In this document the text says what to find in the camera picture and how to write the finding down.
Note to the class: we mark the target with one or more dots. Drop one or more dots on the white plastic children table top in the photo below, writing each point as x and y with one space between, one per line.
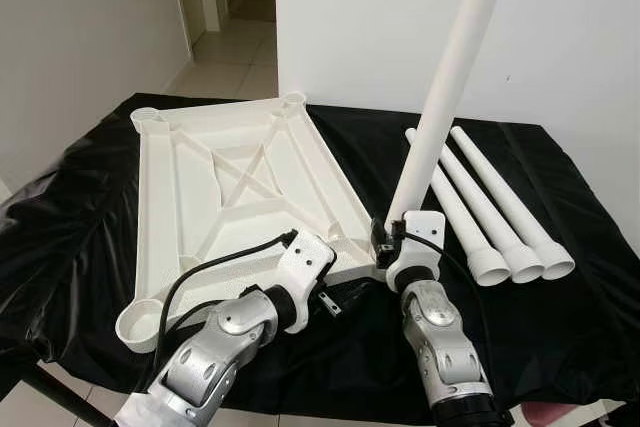
200 217

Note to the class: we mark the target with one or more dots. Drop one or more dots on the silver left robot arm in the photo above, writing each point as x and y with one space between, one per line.
215 347

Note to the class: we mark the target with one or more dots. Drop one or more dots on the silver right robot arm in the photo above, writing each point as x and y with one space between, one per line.
440 337

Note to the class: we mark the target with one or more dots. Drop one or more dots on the red white plastic item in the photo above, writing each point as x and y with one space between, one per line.
560 415

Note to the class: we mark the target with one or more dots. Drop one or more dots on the black table cloth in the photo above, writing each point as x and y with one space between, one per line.
60 247

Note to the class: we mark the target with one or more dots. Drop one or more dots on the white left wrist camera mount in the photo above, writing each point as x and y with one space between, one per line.
305 262

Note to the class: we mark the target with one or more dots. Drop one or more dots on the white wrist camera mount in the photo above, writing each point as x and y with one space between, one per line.
420 232
305 262

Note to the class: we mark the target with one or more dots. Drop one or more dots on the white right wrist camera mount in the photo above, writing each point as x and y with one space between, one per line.
420 232

